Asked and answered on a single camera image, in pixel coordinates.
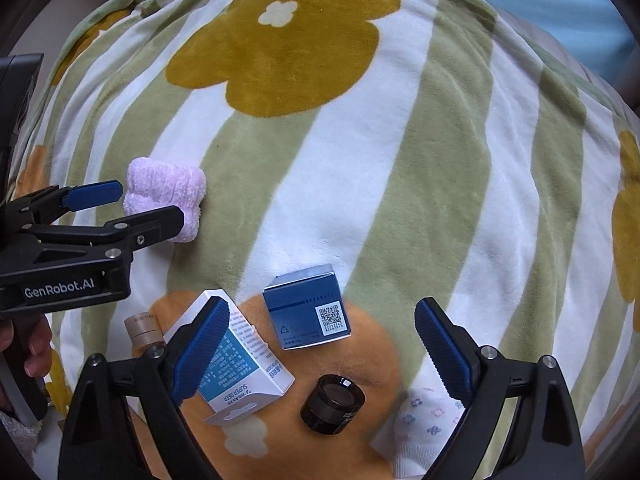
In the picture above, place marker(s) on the person's left hand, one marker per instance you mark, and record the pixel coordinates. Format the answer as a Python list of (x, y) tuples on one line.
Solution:
[(35, 350)]

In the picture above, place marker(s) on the black round jar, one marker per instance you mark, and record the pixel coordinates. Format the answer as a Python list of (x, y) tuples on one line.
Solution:
[(332, 400)]

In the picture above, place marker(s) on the flower striped blanket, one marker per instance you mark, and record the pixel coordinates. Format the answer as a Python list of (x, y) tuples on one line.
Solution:
[(350, 160)]

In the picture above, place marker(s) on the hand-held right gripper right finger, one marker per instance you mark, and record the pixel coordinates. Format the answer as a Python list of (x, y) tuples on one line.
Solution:
[(445, 345)]

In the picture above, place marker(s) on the beige cylindrical bottle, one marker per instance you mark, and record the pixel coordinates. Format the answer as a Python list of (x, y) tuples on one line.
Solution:
[(145, 332)]

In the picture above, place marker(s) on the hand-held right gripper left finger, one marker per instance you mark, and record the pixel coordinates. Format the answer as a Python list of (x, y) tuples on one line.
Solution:
[(192, 360)]

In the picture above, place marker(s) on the dark blue square box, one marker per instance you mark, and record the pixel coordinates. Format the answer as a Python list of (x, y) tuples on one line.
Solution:
[(305, 305)]

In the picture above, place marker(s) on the pink fluffy cloth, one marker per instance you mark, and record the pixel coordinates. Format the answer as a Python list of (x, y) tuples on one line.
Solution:
[(160, 185)]

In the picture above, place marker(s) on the white floral patterned sock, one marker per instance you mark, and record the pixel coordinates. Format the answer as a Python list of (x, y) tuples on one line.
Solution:
[(430, 425)]

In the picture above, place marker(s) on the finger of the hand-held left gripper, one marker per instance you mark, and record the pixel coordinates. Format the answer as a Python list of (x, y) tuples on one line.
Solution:
[(150, 227), (90, 195)]

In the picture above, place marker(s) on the white and blue box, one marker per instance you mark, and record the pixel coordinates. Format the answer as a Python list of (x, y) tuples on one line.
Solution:
[(245, 365)]

